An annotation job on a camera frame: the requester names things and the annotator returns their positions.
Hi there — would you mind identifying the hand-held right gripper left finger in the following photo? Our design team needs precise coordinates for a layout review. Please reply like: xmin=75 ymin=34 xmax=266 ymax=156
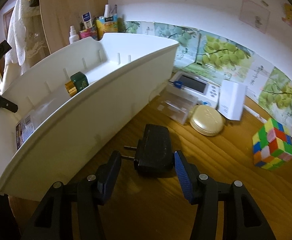
xmin=20 ymin=151 xmax=122 ymax=240

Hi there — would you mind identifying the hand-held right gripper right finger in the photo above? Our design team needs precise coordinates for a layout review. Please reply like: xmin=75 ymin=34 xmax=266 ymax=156
xmin=174 ymin=151 xmax=276 ymax=240

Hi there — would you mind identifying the black power adapter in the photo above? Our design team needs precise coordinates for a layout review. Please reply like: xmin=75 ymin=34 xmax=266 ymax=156
xmin=121 ymin=124 xmax=175 ymax=178

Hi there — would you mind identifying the white plastic storage bin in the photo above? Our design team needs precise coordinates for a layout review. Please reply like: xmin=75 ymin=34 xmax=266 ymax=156
xmin=0 ymin=32 xmax=180 ymax=202

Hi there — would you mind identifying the round cream compact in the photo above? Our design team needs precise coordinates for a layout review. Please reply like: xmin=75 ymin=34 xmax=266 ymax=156
xmin=189 ymin=104 xmax=226 ymax=137

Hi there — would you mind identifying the clear plastic box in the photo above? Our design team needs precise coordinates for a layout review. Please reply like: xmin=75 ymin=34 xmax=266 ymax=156
xmin=158 ymin=83 xmax=198 ymax=125

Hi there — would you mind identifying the green jar with gold lid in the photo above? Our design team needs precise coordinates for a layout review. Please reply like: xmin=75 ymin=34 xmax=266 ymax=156
xmin=65 ymin=71 xmax=90 ymax=97

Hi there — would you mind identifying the white power adapter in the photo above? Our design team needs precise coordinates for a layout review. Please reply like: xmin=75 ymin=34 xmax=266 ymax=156
xmin=216 ymin=80 xmax=247 ymax=121

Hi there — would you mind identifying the colourful puzzle cube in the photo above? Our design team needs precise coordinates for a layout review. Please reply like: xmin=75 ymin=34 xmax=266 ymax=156
xmin=252 ymin=118 xmax=292 ymax=171

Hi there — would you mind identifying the white lace cloth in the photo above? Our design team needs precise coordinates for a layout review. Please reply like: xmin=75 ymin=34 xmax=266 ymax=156
xmin=4 ymin=0 xmax=49 ymax=68

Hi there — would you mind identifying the white spray bottle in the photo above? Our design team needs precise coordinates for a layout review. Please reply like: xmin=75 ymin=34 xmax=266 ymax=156
xmin=69 ymin=26 xmax=80 ymax=45

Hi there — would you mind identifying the wooden cabinet side panel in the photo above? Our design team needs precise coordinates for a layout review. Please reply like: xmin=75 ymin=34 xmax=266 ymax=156
xmin=39 ymin=0 xmax=109 ymax=55

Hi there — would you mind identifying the pink pen holder box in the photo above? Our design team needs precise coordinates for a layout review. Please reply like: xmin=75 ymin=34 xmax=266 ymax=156
xmin=80 ymin=29 xmax=98 ymax=40

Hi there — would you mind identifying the white monitor device with screen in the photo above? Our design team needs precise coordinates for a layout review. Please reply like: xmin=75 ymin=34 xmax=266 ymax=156
xmin=172 ymin=71 xmax=221 ymax=109

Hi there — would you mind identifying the yellow snack packet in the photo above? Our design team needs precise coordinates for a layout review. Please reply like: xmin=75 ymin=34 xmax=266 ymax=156
xmin=96 ymin=15 xmax=118 ymax=40

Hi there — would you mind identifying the row of grape print posters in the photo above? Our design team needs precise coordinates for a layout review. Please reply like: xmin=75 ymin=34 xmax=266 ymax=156
xmin=123 ymin=21 xmax=292 ymax=130

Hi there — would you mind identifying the blue connector cable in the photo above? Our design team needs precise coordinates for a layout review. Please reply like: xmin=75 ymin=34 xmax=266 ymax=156
xmin=168 ymin=79 xmax=185 ymax=90

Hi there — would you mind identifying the pink wall picture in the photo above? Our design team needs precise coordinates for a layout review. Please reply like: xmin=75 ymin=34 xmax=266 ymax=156
xmin=239 ymin=0 xmax=271 ymax=34

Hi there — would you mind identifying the yellow wall sticker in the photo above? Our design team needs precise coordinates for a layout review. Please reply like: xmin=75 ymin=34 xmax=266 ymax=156
xmin=282 ymin=4 xmax=292 ymax=27

